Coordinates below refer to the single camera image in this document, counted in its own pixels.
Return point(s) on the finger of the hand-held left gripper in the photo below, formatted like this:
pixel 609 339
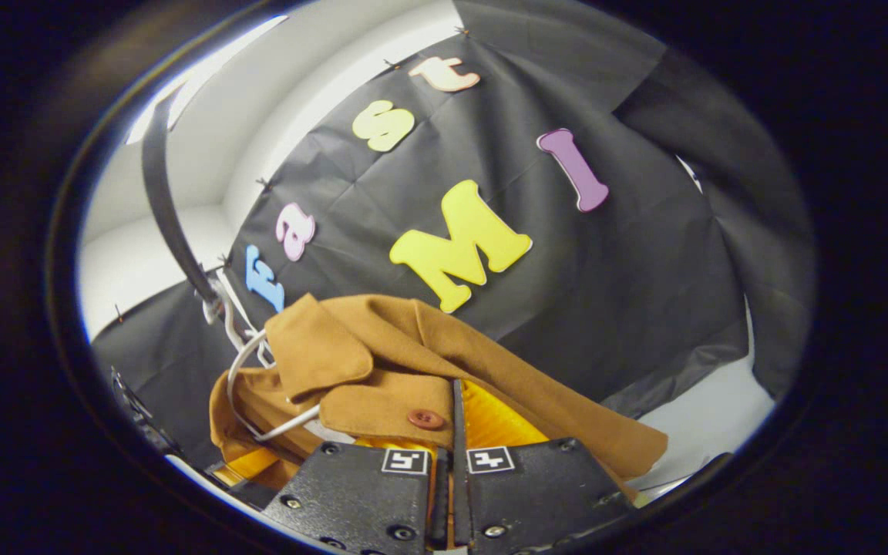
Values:
pixel 247 465

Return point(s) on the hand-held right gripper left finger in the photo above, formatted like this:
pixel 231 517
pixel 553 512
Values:
pixel 359 493

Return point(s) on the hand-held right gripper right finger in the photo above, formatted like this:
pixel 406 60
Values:
pixel 459 424

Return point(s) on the white clothes hanger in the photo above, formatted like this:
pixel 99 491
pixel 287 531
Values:
pixel 237 358

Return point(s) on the brown shirt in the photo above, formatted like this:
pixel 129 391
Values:
pixel 382 347

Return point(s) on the black backdrop cloth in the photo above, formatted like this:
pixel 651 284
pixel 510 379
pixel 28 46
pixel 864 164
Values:
pixel 606 293

